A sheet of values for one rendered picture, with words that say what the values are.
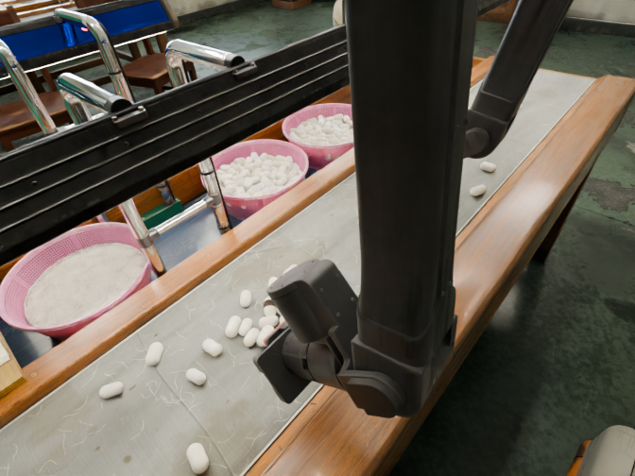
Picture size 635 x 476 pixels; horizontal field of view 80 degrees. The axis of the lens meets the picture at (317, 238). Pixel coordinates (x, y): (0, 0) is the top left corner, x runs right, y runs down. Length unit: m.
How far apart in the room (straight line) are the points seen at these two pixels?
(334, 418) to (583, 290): 1.49
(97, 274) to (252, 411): 0.44
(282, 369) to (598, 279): 1.67
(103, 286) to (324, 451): 0.51
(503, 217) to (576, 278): 1.12
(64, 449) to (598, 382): 1.49
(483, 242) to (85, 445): 0.70
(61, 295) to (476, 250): 0.77
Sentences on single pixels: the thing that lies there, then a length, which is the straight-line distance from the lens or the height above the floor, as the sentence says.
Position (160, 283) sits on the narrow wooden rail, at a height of 0.76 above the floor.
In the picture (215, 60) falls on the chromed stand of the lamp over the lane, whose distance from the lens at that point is 0.53.
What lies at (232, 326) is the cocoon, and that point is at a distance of 0.63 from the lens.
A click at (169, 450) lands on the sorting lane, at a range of 0.59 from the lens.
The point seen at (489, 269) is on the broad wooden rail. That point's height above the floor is 0.76.
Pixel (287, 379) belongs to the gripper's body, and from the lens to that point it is 0.45.
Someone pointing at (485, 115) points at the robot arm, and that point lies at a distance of 0.60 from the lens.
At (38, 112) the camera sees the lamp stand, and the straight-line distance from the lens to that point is 0.83.
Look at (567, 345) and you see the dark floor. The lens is 1.67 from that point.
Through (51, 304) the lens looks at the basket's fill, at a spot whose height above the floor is 0.73.
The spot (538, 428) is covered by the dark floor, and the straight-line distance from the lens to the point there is 1.47.
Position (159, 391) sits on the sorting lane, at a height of 0.74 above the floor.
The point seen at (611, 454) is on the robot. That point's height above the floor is 0.27.
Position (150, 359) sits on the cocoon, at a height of 0.76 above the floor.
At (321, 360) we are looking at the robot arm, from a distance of 0.36.
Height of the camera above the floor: 1.26
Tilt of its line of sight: 43 degrees down
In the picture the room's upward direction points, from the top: 5 degrees counter-clockwise
